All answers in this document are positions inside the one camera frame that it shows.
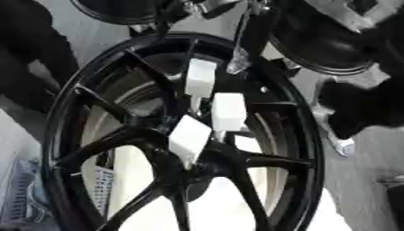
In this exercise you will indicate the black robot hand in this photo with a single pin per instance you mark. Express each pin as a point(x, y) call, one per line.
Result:
point(255, 33)

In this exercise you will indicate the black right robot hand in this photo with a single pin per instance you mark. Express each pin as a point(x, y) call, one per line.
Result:
point(363, 108)

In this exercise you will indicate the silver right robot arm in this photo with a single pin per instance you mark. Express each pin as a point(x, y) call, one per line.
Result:
point(342, 12)

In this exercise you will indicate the white pin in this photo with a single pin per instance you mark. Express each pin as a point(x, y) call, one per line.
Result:
point(229, 111)
point(188, 139)
point(200, 78)

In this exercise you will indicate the black spoked wheel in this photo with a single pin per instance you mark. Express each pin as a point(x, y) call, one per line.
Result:
point(131, 135)

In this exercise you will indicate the black round object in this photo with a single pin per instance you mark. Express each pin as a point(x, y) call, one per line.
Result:
point(121, 10)
point(321, 45)

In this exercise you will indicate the grey perforated crate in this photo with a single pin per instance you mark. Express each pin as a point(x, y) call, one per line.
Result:
point(21, 192)

